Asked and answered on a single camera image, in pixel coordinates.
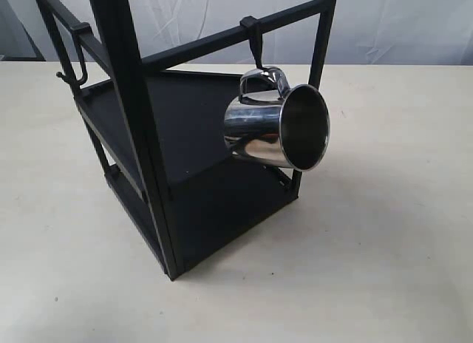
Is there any black plastic hook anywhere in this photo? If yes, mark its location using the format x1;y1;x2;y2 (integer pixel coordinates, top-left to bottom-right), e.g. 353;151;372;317
239;16;263;69

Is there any stainless steel mug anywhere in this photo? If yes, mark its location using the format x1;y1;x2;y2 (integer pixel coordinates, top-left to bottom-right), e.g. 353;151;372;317
223;66;330;172

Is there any black metal hook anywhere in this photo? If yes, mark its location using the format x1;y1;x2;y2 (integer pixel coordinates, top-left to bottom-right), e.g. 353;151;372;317
55;21;92;89

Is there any black metal shelf rack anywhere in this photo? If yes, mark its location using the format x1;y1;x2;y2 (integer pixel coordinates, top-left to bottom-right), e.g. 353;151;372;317
35;0;337;279

